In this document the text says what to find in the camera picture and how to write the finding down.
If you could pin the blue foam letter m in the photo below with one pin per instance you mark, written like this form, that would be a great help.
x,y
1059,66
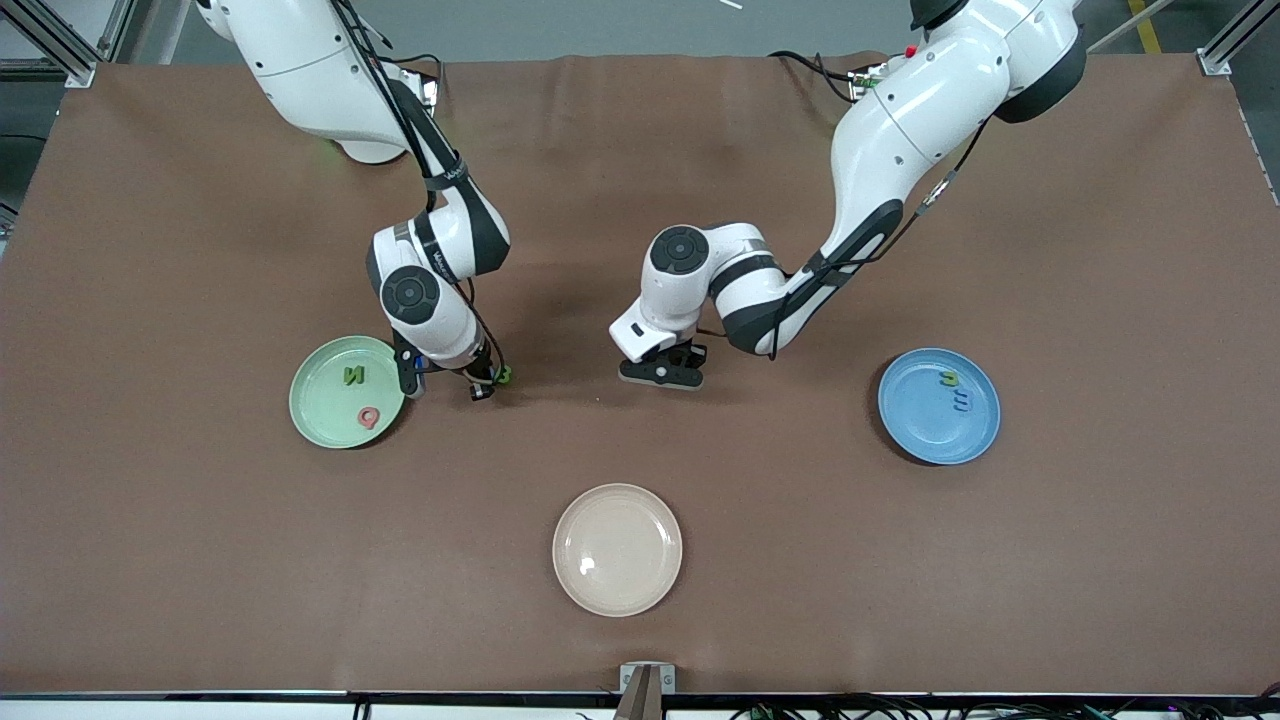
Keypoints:
x,y
961,402

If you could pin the blue plate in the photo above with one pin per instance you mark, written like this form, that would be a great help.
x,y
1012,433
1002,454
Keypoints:
x,y
930,425

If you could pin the red foam letter Q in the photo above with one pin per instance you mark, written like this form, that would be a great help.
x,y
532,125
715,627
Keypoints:
x,y
370,417

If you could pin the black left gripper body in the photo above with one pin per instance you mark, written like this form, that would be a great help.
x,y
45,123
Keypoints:
x,y
686,355

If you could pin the green foam letter N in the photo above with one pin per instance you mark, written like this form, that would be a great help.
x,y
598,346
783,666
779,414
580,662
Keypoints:
x,y
354,375

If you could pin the beige plate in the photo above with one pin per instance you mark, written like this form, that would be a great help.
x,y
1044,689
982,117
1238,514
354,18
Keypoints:
x,y
617,550

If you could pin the green plate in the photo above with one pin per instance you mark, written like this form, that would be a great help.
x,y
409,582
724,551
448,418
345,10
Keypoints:
x,y
325,400

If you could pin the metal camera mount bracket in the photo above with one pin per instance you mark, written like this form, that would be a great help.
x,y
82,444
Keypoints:
x,y
647,680

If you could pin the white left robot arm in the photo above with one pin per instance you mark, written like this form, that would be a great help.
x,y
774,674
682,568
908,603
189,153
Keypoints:
x,y
900,130

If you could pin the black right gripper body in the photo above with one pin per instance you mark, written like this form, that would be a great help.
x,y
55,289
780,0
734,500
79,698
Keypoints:
x,y
481,377

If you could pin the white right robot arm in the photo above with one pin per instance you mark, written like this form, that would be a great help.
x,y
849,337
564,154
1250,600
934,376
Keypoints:
x,y
300,70

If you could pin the brown table cover sheet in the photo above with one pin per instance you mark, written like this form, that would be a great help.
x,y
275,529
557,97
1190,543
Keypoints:
x,y
200,560

